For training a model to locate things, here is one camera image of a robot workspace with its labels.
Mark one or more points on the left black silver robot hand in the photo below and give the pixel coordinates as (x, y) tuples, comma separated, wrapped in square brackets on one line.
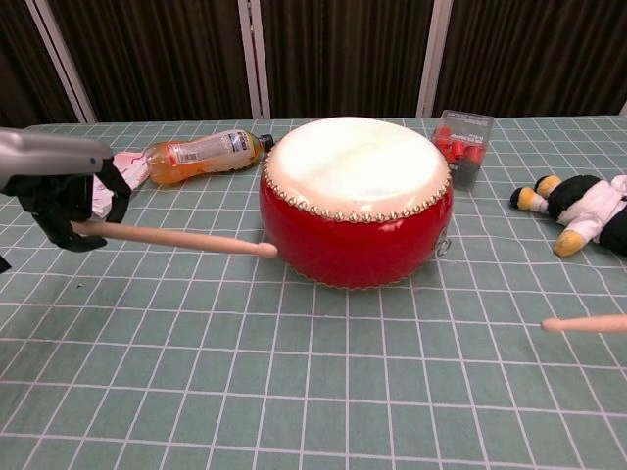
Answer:
[(54, 161)]

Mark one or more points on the wooden drumstick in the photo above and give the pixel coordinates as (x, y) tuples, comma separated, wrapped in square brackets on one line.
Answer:
[(588, 324), (186, 240)]

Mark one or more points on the green gridded cutting mat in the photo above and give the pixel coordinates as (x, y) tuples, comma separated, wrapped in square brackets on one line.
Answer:
[(245, 367)]

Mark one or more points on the red drum with white skin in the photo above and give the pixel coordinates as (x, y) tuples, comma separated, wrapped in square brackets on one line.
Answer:
[(352, 220)]

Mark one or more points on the pink white wet wipes pack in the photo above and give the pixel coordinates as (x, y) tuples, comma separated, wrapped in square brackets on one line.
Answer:
[(132, 169)]

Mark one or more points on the orange drink plastic bottle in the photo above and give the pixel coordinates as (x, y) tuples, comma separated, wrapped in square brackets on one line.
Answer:
[(206, 156)]

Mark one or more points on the clear box with red pieces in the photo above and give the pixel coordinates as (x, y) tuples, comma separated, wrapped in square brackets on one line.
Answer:
[(463, 147)]

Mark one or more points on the black white plush toy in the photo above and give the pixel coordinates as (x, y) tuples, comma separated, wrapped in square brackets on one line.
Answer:
[(588, 205)]

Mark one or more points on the white partition post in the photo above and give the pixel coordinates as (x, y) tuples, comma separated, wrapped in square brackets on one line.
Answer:
[(255, 54), (433, 54), (63, 63)]

